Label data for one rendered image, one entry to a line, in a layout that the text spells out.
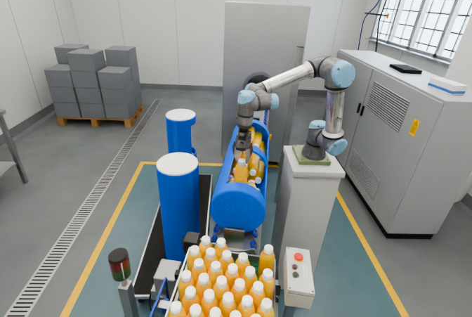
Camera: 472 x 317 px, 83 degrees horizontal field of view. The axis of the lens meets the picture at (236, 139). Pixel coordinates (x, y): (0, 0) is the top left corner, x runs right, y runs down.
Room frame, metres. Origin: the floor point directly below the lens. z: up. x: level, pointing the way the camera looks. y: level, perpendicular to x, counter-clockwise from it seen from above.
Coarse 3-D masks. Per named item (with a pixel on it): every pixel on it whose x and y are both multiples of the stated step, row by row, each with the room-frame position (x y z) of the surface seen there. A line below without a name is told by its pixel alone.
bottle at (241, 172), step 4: (244, 164) 1.13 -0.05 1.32; (236, 168) 1.12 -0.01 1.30; (240, 168) 1.11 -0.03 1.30; (244, 168) 1.11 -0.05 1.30; (236, 172) 1.11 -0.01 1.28; (240, 172) 1.10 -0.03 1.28; (244, 172) 1.11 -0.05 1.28; (236, 176) 1.11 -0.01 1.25; (240, 176) 1.10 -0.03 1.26; (244, 176) 1.11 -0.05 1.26; (236, 180) 1.11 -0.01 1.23; (240, 180) 1.10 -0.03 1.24; (244, 180) 1.11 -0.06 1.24
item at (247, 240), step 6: (258, 114) 2.74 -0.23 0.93; (222, 228) 1.07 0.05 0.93; (222, 234) 1.03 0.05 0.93; (246, 234) 1.04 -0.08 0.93; (258, 234) 1.08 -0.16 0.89; (246, 240) 1.00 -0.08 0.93; (258, 240) 1.04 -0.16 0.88; (246, 246) 0.96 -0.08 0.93; (258, 246) 1.01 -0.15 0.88; (240, 252) 0.92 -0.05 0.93; (246, 252) 0.92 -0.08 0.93; (252, 252) 0.91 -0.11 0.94; (258, 252) 0.98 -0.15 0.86; (234, 258) 0.92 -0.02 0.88
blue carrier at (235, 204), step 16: (256, 128) 1.88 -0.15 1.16; (224, 160) 1.42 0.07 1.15; (224, 176) 1.17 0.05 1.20; (224, 192) 1.03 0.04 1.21; (240, 192) 1.02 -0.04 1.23; (256, 192) 1.06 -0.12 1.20; (224, 208) 1.03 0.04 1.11; (240, 208) 1.02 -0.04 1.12; (256, 208) 1.01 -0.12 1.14; (224, 224) 1.03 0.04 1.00; (240, 224) 1.02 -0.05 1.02; (256, 224) 1.01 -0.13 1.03
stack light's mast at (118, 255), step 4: (120, 248) 0.64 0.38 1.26; (124, 248) 0.64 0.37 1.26; (112, 252) 0.62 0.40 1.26; (116, 252) 0.62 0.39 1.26; (120, 252) 0.62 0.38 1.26; (124, 252) 0.62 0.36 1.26; (108, 256) 0.61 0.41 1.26; (112, 256) 0.61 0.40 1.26; (116, 256) 0.61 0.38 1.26; (120, 256) 0.61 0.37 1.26; (124, 256) 0.61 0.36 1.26; (108, 260) 0.59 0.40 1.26; (112, 260) 0.59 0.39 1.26; (116, 260) 0.59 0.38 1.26; (120, 260) 0.59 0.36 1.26; (124, 280) 0.61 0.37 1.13; (124, 284) 0.60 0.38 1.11
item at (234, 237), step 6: (228, 228) 0.95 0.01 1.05; (234, 228) 0.96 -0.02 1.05; (240, 228) 0.96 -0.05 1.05; (228, 234) 0.95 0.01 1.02; (234, 234) 0.95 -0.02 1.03; (240, 234) 0.94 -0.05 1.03; (228, 240) 0.95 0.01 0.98; (234, 240) 0.95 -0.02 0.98; (240, 240) 0.94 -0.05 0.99; (228, 246) 0.95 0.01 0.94; (234, 246) 0.95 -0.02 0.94; (240, 246) 0.94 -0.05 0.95
